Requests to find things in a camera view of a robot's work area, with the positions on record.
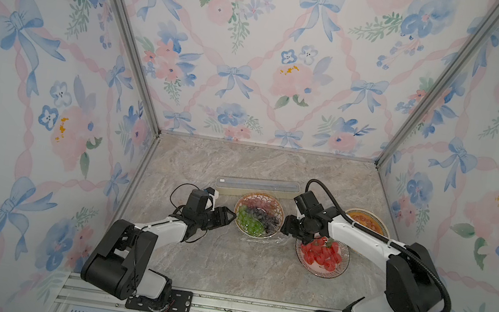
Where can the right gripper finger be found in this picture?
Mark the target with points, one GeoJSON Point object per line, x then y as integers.
{"type": "Point", "coordinates": [292, 221]}
{"type": "Point", "coordinates": [293, 230]}

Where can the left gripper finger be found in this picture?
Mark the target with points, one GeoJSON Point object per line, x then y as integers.
{"type": "Point", "coordinates": [216, 223]}
{"type": "Point", "coordinates": [224, 214]}

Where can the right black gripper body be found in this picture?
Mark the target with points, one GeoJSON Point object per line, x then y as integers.
{"type": "Point", "coordinates": [303, 220]}

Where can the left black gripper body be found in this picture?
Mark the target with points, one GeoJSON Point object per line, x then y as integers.
{"type": "Point", "coordinates": [202, 220]}

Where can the plate of grapes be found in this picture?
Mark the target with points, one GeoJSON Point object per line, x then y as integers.
{"type": "Point", "coordinates": [259, 216]}

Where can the cream plastic wrap dispenser box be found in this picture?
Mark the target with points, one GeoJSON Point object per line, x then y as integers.
{"type": "Point", "coordinates": [278, 189]}

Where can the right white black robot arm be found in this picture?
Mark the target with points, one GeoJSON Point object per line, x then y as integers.
{"type": "Point", "coordinates": [412, 281]}

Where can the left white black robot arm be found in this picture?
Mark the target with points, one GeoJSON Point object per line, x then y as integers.
{"type": "Point", "coordinates": [119, 264]}

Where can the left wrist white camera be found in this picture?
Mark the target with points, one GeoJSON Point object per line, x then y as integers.
{"type": "Point", "coordinates": [212, 196]}

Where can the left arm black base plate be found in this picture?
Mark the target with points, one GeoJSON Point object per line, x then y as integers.
{"type": "Point", "coordinates": [170, 301]}

